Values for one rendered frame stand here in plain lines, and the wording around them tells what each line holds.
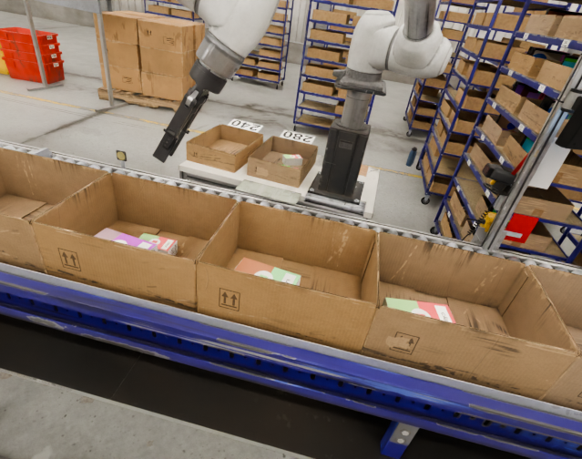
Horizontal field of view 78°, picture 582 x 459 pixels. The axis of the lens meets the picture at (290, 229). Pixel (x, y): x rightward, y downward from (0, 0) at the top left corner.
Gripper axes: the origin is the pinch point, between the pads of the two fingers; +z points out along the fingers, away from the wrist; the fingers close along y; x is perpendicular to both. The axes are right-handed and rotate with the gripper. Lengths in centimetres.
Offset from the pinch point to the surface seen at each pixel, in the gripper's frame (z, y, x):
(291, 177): 12, 85, -44
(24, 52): 186, 464, 290
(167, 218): 25.6, 14.2, -7.8
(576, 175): -72, 86, -156
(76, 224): 33.4, 0.4, 10.0
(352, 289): 5, -2, -60
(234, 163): 24, 92, -18
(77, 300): 36.1, -19.0, -2.6
